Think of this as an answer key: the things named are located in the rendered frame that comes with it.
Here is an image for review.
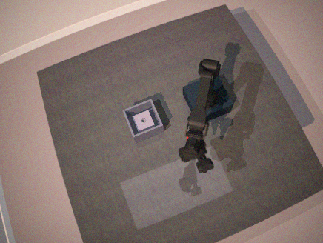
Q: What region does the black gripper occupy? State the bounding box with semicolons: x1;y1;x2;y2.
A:
196;143;214;173

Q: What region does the pale pink square plate with hole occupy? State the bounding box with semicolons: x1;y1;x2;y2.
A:
133;110;155;133

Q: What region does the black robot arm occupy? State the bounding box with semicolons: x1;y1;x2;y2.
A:
179;59;221;163

